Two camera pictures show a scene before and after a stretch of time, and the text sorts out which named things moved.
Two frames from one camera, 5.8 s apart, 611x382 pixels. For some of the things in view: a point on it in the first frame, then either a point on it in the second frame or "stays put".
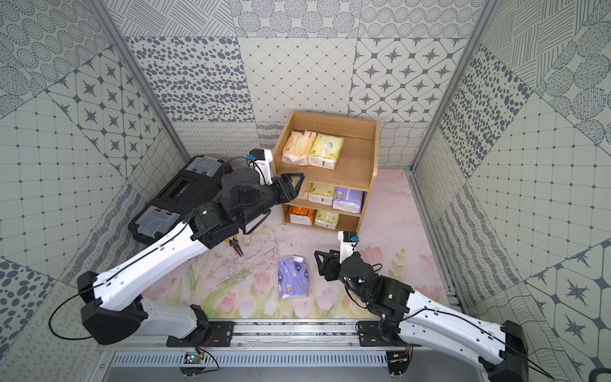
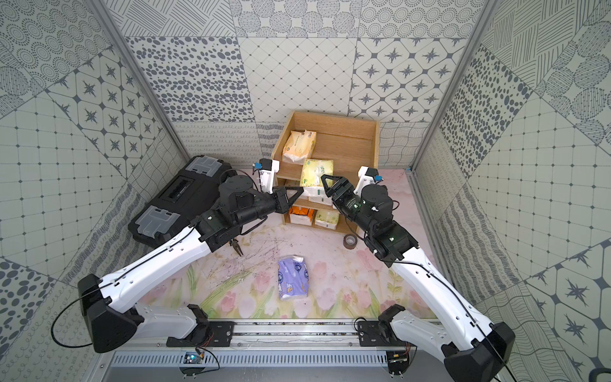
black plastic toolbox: x=196 y=185 stays put
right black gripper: x=331 y=263 to x=338 y=200
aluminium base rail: x=287 y=337 stays put
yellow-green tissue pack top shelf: x=325 y=151 to x=311 y=174
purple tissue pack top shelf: x=293 y=276 stays put
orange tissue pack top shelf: x=297 y=147 stays put
